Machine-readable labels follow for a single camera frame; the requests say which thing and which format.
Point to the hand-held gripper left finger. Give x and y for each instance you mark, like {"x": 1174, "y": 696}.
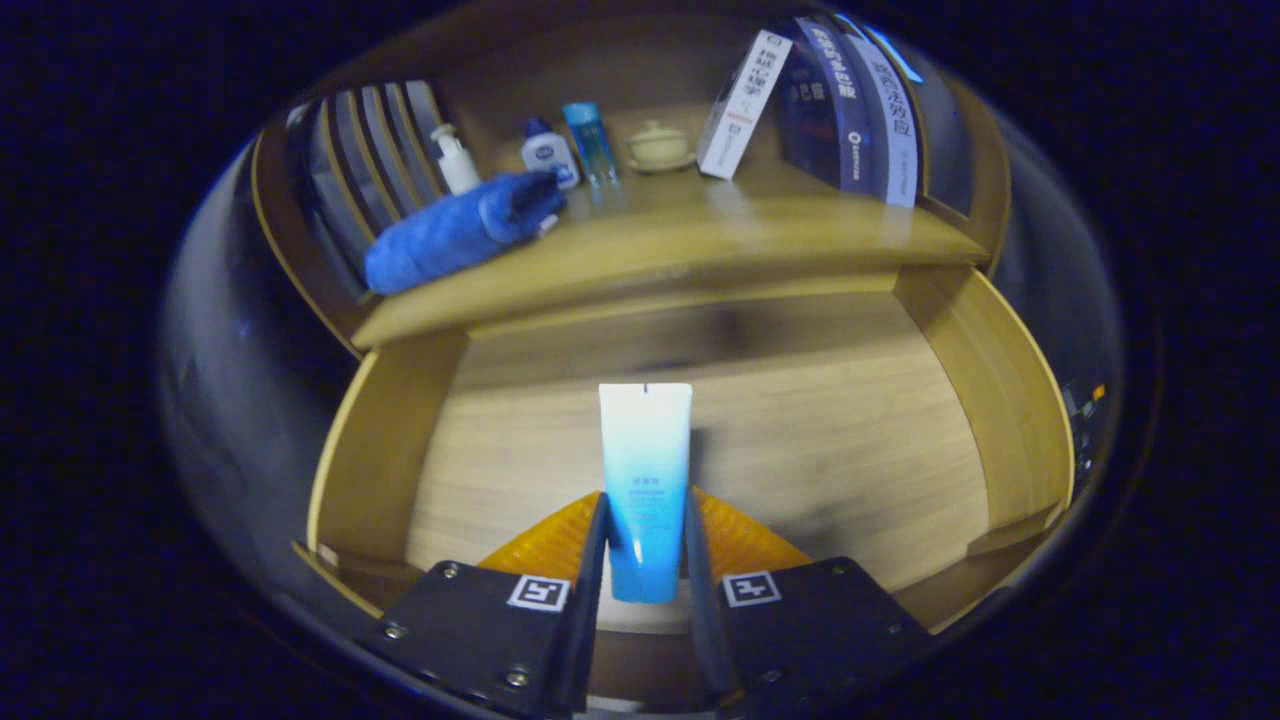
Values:
{"x": 585, "y": 600}

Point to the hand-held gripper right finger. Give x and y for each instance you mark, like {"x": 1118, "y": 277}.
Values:
{"x": 705, "y": 620}

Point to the white and blue tube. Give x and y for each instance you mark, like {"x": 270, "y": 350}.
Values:
{"x": 645, "y": 450}

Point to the wooden drawer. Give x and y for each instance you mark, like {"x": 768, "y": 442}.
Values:
{"x": 800, "y": 450}

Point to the wooden countertop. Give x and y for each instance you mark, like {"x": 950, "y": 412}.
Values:
{"x": 700, "y": 240}

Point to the rolled blue towel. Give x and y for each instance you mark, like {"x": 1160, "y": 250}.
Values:
{"x": 450, "y": 235}

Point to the black device with orange tip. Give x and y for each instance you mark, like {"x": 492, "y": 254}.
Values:
{"x": 1085, "y": 410}

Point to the white bottle with blue cap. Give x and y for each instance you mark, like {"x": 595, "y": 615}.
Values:
{"x": 548, "y": 155}

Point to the white pump bottle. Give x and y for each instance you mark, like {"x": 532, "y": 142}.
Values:
{"x": 458, "y": 165}

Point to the clear blue bottle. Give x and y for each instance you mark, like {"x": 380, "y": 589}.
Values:
{"x": 592, "y": 145}

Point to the beige lidded teacup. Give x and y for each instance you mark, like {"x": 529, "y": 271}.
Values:
{"x": 658, "y": 148}

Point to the dark blue book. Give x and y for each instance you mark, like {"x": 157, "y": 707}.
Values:
{"x": 805, "y": 120}

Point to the navy book with white spine text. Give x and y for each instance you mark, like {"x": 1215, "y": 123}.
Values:
{"x": 850, "y": 110}

